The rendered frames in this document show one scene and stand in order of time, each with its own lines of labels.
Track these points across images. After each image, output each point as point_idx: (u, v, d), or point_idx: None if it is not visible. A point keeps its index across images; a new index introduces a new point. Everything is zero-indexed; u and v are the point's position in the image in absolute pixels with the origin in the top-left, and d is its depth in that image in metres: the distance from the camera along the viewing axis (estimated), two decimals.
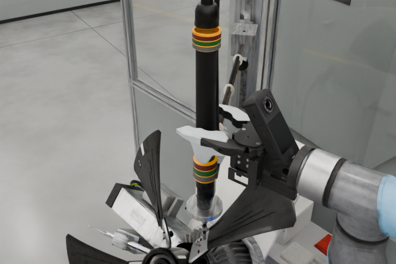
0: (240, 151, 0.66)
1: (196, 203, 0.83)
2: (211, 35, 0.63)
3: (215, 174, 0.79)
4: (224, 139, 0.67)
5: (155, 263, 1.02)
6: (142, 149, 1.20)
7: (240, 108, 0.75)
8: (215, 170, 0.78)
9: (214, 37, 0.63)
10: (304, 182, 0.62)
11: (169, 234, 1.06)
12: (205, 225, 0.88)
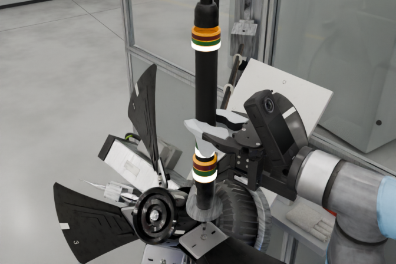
0: (236, 150, 0.66)
1: (195, 203, 0.83)
2: (210, 34, 0.63)
3: (215, 174, 0.78)
4: (224, 137, 0.68)
5: (150, 204, 0.92)
6: (136, 89, 1.10)
7: (231, 110, 0.75)
8: (214, 170, 0.78)
9: (213, 36, 0.63)
10: (304, 184, 0.62)
11: (165, 174, 0.96)
12: (202, 222, 0.87)
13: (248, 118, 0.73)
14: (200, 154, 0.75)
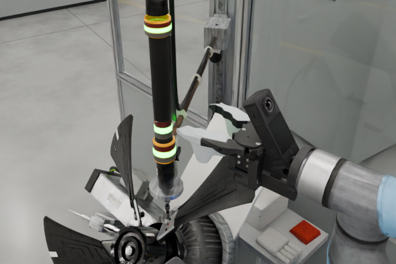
0: (240, 151, 0.66)
1: (158, 183, 0.88)
2: (159, 22, 0.68)
3: (174, 155, 0.83)
4: (224, 139, 0.67)
5: (125, 240, 1.06)
6: (116, 134, 1.24)
7: (240, 108, 0.75)
8: (172, 151, 0.83)
9: (163, 24, 0.68)
10: (304, 182, 0.62)
11: (139, 213, 1.10)
12: (167, 209, 0.92)
13: None
14: (158, 137, 0.80)
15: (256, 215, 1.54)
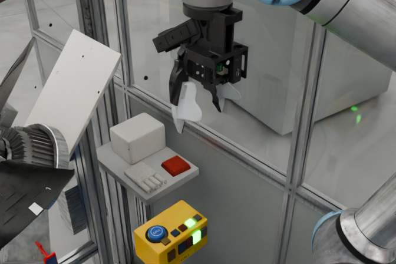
0: (176, 63, 0.66)
1: None
2: None
3: None
4: (177, 81, 0.68)
5: None
6: (27, 43, 1.08)
7: None
8: None
9: None
10: None
11: None
12: None
13: None
14: None
15: (126, 149, 1.57)
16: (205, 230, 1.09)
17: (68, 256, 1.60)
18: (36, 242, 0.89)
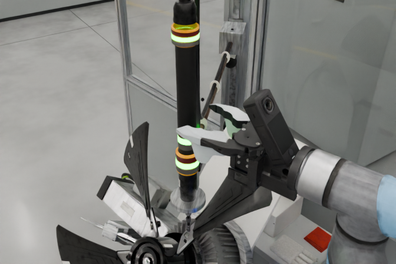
0: (240, 151, 0.66)
1: (180, 195, 0.86)
2: (188, 30, 0.65)
3: (197, 167, 0.81)
4: (224, 139, 0.67)
5: (152, 254, 1.02)
6: None
7: (240, 108, 0.75)
8: (197, 162, 0.80)
9: (191, 33, 0.66)
10: (304, 183, 0.62)
11: (184, 250, 1.01)
12: (188, 221, 0.89)
13: None
14: (182, 148, 0.78)
15: (270, 223, 1.52)
16: None
17: None
18: None
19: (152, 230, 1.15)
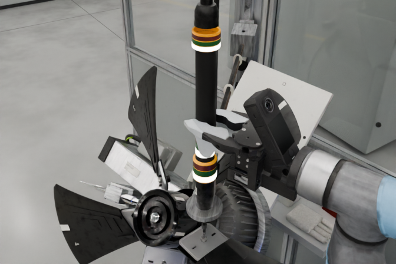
0: (236, 150, 0.66)
1: (196, 203, 0.83)
2: (210, 35, 0.63)
3: (215, 175, 0.78)
4: (224, 137, 0.68)
5: (161, 208, 0.90)
6: (279, 106, 0.87)
7: (231, 110, 0.75)
8: (214, 170, 0.78)
9: (213, 37, 0.63)
10: (304, 183, 0.62)
11: None
12: (203, 228, 0.87)
13: (248, 118, 0.73)
14: (200, 155, 0.75)
15: None
16: None
17: None
18: None
19: (161, 187, 1.04)
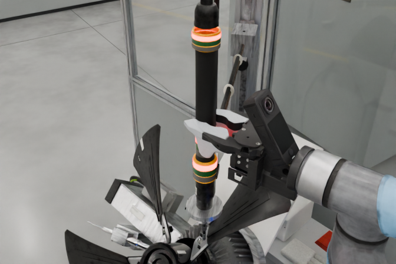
0: (236, 150, 0.66)
1: (196, 203, 0.83)
2: (210, 35, 0.63)
3: (215, 175, 0.78)
4: (224, 137, 0.68)
5: (165, 261, 0.99)
6: None
7: (231, 110, 0.75)
8: (214, 170, 0.78)
9: (213, 37, 0.63)
10: (304, 182, 0.62)
11: (198, 256, 0.98)
12: (204, 229, 0.87)
13: (248, 118, 0.73)
14: (200, 155, 0.75)
15: (280, 226, 1.49)
16: None
17: None
18: None
19: (164, 235, 1.12)
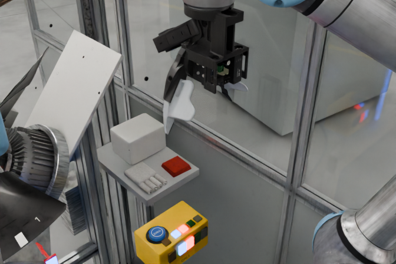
0: (177, 59, 0.65)
1: None
2: None
3: None
4: (175, 78, 0.67)
5: None
6: (38, 59, 1.04)
7: None
8: None
9: None
10: None
11: None
12: None
13: None
14: None
15: (126, 149, 1.57)
16: (205, 230, 1.09)
17: (68, 257, 1.60)
18: (36, 243, 0.89)
19: None
